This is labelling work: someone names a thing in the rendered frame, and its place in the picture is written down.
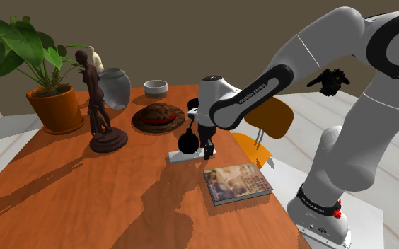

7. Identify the pale grey robot stand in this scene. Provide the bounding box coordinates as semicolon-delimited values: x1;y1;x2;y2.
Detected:
261;156;385;249

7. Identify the grey glass vase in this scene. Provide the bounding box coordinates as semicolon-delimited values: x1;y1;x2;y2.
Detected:
97;67;132;111

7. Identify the brown hat with red band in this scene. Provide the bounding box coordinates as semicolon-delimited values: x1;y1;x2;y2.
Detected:
131;102;186;134

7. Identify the orange chair with metal legs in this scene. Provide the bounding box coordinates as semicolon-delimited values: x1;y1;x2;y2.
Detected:
231;97;295;170

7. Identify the brown wooden table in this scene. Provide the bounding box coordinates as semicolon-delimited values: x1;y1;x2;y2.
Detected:
0;84;313;249

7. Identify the book with picture cover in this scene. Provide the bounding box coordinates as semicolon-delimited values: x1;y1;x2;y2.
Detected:
203;162;274;207

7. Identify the dark brown standing figure statue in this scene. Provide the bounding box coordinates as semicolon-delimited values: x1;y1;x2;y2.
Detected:
74;50;129;154

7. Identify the white bowl with brown base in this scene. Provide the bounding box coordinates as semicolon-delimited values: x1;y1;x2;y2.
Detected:
143;79;169;100

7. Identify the small white torso statuette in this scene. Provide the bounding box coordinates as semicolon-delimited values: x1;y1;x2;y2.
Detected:
88;45;105;74

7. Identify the black shaggy object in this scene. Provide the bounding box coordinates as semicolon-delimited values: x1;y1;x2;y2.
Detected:
306;67;352;98

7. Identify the green plant in orange pot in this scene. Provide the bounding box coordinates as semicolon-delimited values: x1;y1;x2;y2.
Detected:
0;14;94;136

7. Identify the flat white box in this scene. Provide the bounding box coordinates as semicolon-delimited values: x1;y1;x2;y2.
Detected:
168;147;218;164

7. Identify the black round ball with stem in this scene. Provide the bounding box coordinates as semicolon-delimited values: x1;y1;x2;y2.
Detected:
178;127;201;156

